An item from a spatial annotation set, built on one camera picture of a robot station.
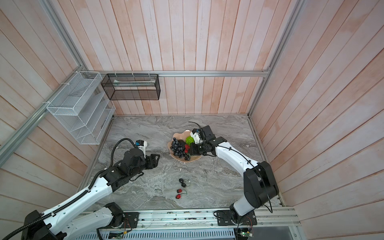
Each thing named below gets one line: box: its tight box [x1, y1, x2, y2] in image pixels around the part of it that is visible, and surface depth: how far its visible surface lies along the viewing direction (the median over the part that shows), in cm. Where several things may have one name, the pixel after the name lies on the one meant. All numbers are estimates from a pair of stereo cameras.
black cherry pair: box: [178, 178, 187, 188], surface depth 86 cm
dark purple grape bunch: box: [170, 137, 191, 161], surface depth 94 cm
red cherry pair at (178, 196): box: [175, 188, 188, 199], surface depth 82 cm
